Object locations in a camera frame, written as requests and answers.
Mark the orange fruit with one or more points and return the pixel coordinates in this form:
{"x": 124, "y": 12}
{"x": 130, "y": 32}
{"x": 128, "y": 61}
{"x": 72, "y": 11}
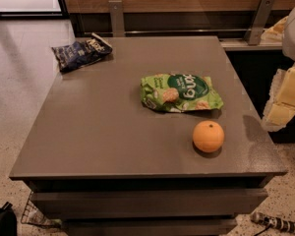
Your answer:
{"x": 208, "y": 136}

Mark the left grey metal bracket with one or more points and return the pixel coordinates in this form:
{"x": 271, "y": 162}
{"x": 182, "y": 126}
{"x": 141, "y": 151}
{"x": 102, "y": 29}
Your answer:
{"x": 117, "y": 18}

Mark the black bag on floor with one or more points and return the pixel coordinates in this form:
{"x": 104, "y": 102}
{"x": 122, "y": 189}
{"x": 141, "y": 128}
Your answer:
{"x": 8, "y": 220}

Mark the wire basket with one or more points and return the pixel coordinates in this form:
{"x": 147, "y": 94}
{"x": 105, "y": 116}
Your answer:
{"x": 33, "y": 216}

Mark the black white striped handle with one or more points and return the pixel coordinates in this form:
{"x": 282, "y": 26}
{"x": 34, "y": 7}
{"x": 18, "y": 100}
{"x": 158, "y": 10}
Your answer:
{"x": 268, "y": 222}

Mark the right grey metal bracket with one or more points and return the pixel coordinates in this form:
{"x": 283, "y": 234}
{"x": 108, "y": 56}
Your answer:
{"x": 254, "y": 32}

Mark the grey drawer cabinet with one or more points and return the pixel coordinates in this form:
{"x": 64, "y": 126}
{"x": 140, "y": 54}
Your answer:
{"x": 105, "y": 165}

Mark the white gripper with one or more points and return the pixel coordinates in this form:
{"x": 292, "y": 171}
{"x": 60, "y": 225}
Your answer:
{"x": 280, "y": 107}

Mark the grey metal bracket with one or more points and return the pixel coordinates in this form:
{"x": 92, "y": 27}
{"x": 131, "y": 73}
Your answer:
{"x": 117, "y": 18}
{"x": 254, "y": 32}

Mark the green snack bag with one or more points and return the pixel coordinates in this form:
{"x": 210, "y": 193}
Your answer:
{"x": 179, "y": 93}

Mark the blue chip bag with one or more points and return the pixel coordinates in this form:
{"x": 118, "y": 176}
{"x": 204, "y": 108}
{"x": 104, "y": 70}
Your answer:
{"x": 81, "y": 53}

